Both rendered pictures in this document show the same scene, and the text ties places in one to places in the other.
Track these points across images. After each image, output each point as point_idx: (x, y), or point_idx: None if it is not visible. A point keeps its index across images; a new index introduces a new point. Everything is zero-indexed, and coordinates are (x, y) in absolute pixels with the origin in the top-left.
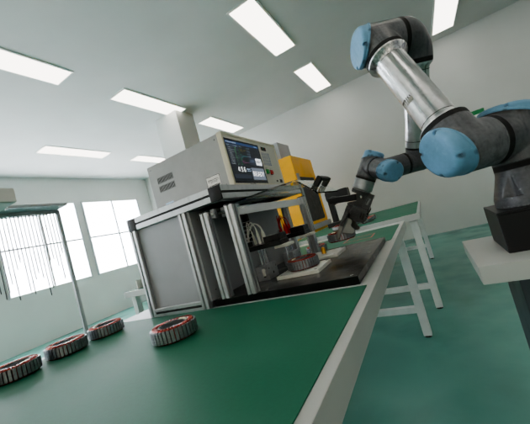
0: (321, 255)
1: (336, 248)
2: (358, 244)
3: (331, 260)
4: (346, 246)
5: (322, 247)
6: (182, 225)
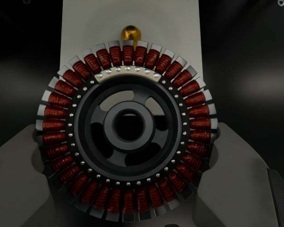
0: (95, 45)
1: (198, 74)
2: (260, 152)
3: (5, 109)
4: (262, 99)
5: (125, 33)
6: None
